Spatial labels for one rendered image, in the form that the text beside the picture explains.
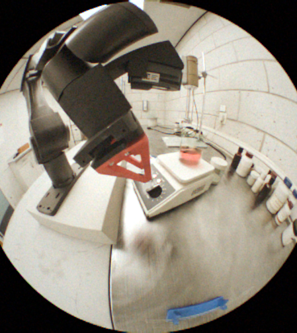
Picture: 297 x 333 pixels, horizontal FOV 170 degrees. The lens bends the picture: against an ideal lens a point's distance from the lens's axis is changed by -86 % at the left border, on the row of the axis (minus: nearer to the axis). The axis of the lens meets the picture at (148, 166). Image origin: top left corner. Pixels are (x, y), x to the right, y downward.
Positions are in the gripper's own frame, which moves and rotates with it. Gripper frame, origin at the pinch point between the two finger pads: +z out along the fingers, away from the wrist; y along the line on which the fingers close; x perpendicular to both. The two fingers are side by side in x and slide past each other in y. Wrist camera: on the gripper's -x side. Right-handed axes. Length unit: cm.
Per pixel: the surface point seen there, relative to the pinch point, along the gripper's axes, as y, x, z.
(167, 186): 0.2, -1.7, 7.3
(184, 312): -25.4, 2.7, 8.0
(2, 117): 105, 197, -200
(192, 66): 45, -49, -14
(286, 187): -18.0, -36.8, 20.7
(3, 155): 82, 236, -136
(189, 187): -1.6, -5.7, 9.0
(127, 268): -13.7, 9.8, 6.4
